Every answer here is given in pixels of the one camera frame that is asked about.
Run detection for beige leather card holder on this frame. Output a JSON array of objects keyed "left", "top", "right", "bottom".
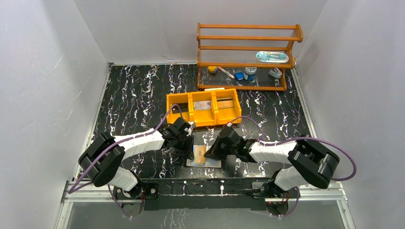
[{"left": 186, "top": 145, "right": 222, "bottom": 168}]

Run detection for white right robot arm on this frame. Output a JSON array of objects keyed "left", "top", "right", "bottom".
[{"left": 204, "top": 127, "right": 340, "bottom": 198}]

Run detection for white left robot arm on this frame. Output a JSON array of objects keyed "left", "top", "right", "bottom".
[{"left": 78, "top": 117, "right": 195, "bottom": 198}]

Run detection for black card in bin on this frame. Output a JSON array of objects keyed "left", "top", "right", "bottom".
[{"left": 172, "top": 103, "right": 188, "bottom": 114}]

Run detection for brown card in bin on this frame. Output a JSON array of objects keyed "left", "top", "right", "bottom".
[{"left": 217, "top": 98, "right": 234, "bottom": 109}]

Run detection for silver card in bin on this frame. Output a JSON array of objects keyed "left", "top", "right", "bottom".
[{"left": 193, "top": 100, "right": 212, "bottom": 111}]

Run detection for middle orange bin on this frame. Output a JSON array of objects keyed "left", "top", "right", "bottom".
[{"left": 189, "top": 91, "right": 217, "bottom": 127}]

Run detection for orange bin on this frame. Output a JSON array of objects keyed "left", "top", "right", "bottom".
[
  {"left": 189, "top": 91, "right": 217, "bottom": 127},
  {"left": 213, "top": 89, "right": 242, "bottom": 125},
  {"left": 166, "top": 93, "right": 191, "bottom": 124}
]

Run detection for right orange bin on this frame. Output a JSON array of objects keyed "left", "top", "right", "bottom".
[{"left": 213, "top": 89, "right": 242, "bottom": 125}]

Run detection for left orange bin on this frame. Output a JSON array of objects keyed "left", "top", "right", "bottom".
[{"left": 166, "top": 93, "right": 191, "bottom": 124}]

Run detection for blue small box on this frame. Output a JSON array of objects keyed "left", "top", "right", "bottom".
[{"left": 234, "top": 71, "right": 245, "bottom": 81}]

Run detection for white marker pen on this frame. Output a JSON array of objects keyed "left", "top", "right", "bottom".
[{"left": 218, "top": 66, "right": 235, "bottom": 79}]

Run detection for blue white tape roll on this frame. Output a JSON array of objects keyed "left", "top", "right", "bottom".
[{"left": 244, "top": 67, "right": 257, "bottom": 81}]

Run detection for yellow sponge block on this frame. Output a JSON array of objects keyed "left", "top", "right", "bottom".
[{"left": 207, "top": 66, "right": 219, "bottom": 74}]

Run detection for orange wooden shelf rack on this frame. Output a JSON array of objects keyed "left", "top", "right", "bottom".
[{"left": 196, "top": 23, "right": 304, "bottom": 91}]

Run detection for blue packaged item on shelf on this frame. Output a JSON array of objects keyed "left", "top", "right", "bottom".
[{"left": 256, "top": 51, "right": 289, "bottom": 63}]

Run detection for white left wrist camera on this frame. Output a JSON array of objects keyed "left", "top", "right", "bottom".
[{"left": 184, "top": 121, "right": 195, "bottom": 136}]

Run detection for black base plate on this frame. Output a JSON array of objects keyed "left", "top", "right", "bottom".
[{"left": 139, "top": 177, "right": 301, "bottom": 212}]

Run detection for aluminium frame rail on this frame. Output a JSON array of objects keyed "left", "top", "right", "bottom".
[{"left": 56, "top": 180, "right": 347, "bottom": 229}]

